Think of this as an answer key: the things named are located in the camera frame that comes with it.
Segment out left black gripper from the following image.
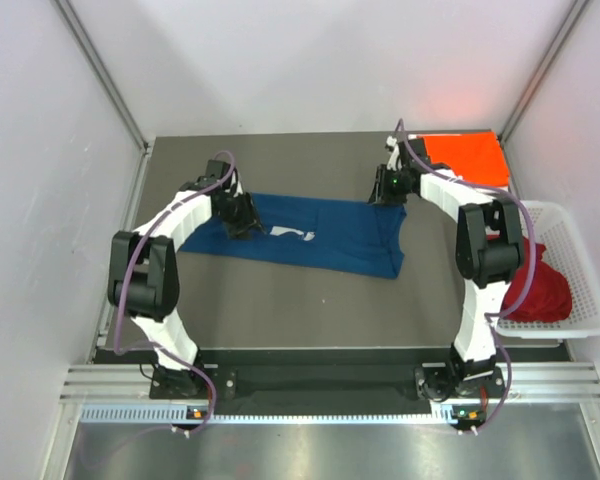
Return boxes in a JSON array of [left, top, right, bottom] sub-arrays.
[[215, 190, 265, 241]]

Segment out blue t shirt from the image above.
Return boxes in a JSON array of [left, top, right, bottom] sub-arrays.
[[180, 193, 406, 280]]

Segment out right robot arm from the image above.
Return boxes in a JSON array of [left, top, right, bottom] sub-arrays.
[[369, 135, 525, 402]]

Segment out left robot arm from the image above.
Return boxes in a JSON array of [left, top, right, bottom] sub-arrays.
[[107, 151, 263, 398]]

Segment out folded orange t shirt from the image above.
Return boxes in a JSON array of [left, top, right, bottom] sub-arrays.
[[422, 132, 511, 187]]

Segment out red t shirt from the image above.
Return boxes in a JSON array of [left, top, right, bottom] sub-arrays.
[[501, 238, 573, 324]]

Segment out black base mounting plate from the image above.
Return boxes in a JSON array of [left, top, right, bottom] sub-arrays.
[[149, 363, 505, 403]]

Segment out white plastic basket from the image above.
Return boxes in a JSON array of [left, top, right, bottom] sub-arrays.
[[496, 200, 600, 340]]

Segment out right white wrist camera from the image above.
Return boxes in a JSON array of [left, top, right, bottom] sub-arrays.
[[385, 135, 402, 171]]

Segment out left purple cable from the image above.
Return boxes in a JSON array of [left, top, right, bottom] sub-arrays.
[[110, 150, 237, 435]]

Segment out grey slotted cable duct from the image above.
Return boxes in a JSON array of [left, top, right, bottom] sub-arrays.
[[80, 404, 478, 425]]

